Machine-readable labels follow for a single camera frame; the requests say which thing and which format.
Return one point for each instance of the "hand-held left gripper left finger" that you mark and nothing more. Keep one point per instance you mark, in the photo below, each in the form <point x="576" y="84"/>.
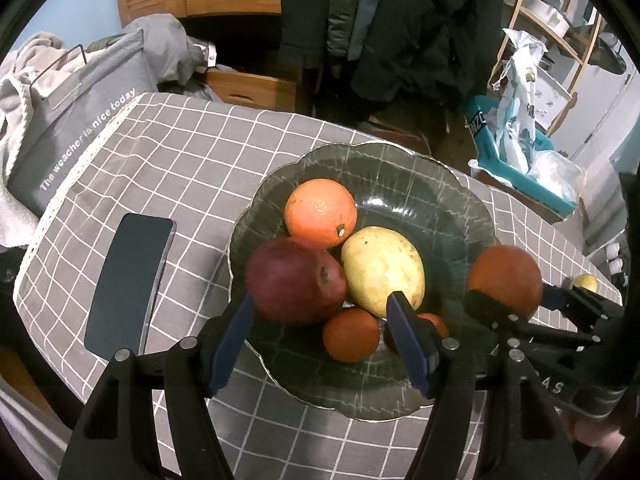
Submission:
<point x="235" y="340"/>

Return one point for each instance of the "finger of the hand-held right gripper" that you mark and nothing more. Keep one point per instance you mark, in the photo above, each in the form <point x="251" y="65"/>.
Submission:
<point x="555" y="297"/>
<point x="487" y="310"/>

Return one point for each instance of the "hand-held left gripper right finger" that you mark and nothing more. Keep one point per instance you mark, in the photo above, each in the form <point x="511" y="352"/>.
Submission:
<point x="410" y="345"/>

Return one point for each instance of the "small tangerine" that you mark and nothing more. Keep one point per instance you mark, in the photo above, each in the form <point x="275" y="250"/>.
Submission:
<point x="350" y="335"/>
<point x="432" y="322"/>

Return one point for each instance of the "dark red orange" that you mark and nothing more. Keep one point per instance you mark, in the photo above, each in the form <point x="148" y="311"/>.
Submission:
<point x="505" y="280"/>

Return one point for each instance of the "red apple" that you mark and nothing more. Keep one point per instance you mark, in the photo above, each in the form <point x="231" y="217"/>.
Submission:
<point x="295" y="282"/>

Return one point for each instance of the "yellow mango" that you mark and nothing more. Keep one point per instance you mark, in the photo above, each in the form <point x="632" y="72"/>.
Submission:
<point x="385" y="265"/>

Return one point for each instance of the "dark glass scalloped plate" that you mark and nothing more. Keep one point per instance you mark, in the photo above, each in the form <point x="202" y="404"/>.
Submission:
<point x="400" y="185"/>

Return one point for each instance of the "large orange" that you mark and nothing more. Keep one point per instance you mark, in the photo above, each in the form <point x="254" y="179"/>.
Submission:
<point x="320" y="212"/>

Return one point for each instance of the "person's right hand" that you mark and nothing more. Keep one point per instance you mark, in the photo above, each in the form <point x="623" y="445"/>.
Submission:
<point x="597" y="435"/>

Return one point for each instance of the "small yellow lemon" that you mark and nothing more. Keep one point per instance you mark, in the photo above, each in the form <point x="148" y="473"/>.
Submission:
<point x="584" y="284"/>

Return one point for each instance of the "white mug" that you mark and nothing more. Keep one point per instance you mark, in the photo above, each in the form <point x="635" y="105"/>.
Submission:
<point x="612" y="251"/>
<point x="616" y="267"/>

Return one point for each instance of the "brown cardboard box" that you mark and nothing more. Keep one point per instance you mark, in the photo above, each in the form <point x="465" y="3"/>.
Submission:
<point x="525" y="200"/>

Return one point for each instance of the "dark smartphone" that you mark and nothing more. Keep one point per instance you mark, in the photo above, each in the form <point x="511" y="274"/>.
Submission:
<point x="130" y="280"/>

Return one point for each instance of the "clear plastic bag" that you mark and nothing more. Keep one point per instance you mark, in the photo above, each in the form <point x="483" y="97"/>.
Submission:
<point x="555" y="175"/>

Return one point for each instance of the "teal cardboard box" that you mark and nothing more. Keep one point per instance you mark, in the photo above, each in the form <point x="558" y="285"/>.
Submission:
<point x="487" y="135"/>

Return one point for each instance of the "grey checkered tablecloth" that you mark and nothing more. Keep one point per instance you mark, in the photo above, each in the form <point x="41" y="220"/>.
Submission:
<point x="200" y="160"/>

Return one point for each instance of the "white refrigerator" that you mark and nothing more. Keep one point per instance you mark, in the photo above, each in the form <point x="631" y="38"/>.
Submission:
<point x="600" y="105"/>

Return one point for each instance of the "white printed plastic bag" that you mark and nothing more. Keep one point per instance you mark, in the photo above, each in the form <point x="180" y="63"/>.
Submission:
<point x="520" y="100"/>

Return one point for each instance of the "wooden shelf rack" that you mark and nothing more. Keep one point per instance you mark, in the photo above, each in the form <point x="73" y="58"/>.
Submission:
<point x="565" y="45"/>

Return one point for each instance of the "grey fabric storage bag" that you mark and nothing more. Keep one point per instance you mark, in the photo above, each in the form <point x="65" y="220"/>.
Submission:
<point x="75" y="120"/>

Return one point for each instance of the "dark hanging coats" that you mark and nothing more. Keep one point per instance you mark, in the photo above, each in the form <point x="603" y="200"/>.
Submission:
<point x="425" y="35"/>

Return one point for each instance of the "white pot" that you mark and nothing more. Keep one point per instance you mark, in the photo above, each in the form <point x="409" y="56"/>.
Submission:
<point x="547" y="12"/>

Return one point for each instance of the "grey jacket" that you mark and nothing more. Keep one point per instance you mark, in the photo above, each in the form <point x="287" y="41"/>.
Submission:
<point x="160" y="45"/>

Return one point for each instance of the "beige towel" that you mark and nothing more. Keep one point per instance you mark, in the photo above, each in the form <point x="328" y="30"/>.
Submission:
<point x="20" y="85"/>

